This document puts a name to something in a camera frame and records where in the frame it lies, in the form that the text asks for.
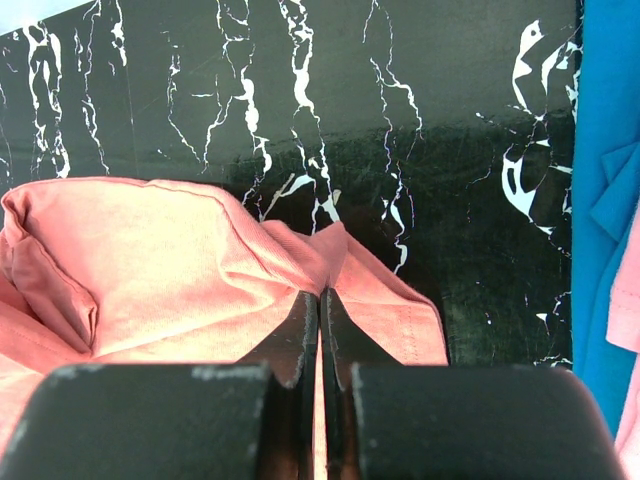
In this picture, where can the coral red t shirt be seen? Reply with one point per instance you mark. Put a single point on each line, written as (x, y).
(122, 271)

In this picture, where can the folded blue t shirt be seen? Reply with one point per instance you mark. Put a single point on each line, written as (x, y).
(605, 194)

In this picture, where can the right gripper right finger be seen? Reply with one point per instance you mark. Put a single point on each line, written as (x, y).
(385, 420)

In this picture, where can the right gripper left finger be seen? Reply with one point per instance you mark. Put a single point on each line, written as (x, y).
(251, 419)

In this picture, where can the folded pink t shirt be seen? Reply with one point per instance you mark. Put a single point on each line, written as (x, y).
(623, 331)

